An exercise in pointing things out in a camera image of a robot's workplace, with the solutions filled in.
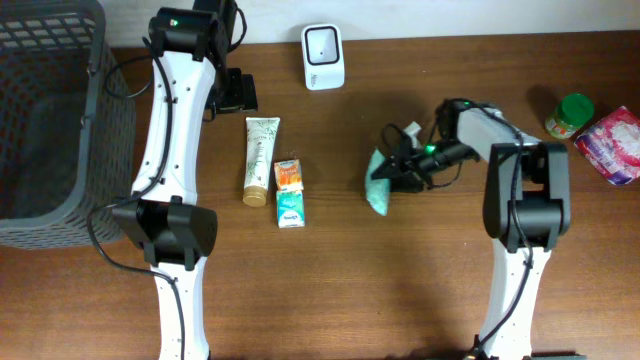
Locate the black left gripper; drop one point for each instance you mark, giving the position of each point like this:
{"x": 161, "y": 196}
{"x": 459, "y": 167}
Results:
{"x": 244, "y": 96}

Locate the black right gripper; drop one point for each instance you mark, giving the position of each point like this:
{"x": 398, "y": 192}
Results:
{"x": 405, "y": 164}

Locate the teal wet wipes pack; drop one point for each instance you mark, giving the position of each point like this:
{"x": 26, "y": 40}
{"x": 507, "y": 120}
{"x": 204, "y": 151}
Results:
{"x": 377, "y": 191}

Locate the cream lotion tube gold cap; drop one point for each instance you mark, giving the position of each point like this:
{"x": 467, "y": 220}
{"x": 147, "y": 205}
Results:
{"x": 261, "y": 138}

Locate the orange Kleenex tissue pack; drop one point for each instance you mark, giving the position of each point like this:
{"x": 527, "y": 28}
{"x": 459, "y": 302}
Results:
{"x": 288, "y": 176}

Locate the green lid glass jar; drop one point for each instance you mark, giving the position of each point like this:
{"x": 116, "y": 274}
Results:
{"x": 571, "y": 114}

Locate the purple red pad package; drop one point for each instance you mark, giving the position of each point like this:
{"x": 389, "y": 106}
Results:
{"x": 612, "y": 146}

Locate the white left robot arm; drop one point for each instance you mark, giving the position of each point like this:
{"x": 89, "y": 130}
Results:
{"x": 191, "y": 78}

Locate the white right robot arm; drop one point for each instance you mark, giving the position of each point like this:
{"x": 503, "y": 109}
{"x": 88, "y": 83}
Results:
{"x": 526, "y": 206}

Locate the white barcode scanner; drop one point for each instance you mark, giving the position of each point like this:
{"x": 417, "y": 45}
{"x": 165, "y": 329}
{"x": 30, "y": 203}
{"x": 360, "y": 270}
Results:
{"x": 323, "y": 57}

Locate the small teal tissue pack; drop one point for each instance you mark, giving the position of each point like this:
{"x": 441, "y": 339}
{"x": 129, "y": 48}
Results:
{"x": 290, "y": 209}

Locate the dark grey plastic basket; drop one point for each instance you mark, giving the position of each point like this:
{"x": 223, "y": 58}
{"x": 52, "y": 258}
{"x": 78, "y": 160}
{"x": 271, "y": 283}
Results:
{"x": 66, "y": 144}

